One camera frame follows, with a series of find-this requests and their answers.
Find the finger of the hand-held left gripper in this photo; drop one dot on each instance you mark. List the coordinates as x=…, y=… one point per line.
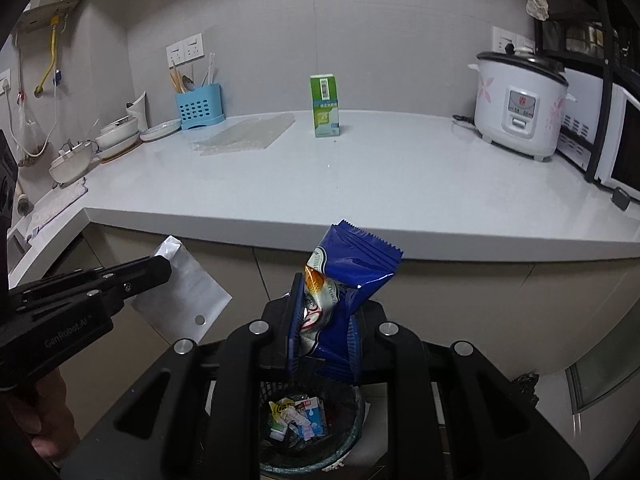
x=135, y=292
x=145, y=267

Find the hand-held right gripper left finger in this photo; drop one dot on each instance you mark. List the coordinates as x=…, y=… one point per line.
x=295, y=320

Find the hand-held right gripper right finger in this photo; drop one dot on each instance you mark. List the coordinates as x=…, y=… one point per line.
x=355, y=347

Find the translucent plastic pouch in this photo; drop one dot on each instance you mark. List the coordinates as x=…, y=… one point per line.
x=180, y=295

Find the black mesh trash bin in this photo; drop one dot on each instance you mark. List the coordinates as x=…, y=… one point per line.
x=345, y=410

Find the blue snack wrapper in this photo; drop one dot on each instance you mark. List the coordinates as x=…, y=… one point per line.
x=345, y=280

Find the person's left hand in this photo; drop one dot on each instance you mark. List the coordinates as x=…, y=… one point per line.
x=55, y=410

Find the yellow wrapper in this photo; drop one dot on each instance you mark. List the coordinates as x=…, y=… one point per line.
x=282, y=407

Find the white dish cloth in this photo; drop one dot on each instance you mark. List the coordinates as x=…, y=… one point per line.
x=55, y=207

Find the wooden trivet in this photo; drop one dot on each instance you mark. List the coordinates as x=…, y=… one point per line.
x=120, y=155

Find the white pot with lid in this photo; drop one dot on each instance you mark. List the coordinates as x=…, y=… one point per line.
x=72, y=160

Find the white ribbed plate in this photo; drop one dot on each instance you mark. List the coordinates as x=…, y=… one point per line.
x=161, y=130

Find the white upright container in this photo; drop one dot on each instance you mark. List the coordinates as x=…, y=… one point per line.
x=139, y=110

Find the bubble wrap sheet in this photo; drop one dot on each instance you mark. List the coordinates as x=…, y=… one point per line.
x=245, y=132

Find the blue utensil holder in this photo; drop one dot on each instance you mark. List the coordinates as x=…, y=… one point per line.
x=200, y=107

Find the hanging clear plastic bag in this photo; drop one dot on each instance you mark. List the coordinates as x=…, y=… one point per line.
x=30, y=135

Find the bundle of chopsticks and utensils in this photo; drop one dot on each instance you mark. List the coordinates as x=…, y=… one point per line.
x=187, y=77

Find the green medicine box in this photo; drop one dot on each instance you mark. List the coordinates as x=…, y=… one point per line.
x=326, y=105

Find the white rice cooker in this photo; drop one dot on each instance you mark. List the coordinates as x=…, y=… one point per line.
x=515, y=105

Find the small black object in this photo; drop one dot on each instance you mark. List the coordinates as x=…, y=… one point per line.
x=621, y=199

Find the black metal rack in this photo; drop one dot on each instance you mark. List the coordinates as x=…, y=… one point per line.
x=602, y=110

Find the white microwave oven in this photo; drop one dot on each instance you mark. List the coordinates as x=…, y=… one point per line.
x=625, y=135

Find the white wall socket pair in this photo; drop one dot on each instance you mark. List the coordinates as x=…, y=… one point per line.
x=185, y=49

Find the single white wall socket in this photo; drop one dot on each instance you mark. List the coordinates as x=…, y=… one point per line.
x=4, y=82

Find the white wall socket with plug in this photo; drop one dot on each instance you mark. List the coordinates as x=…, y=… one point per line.
x=500, y=37

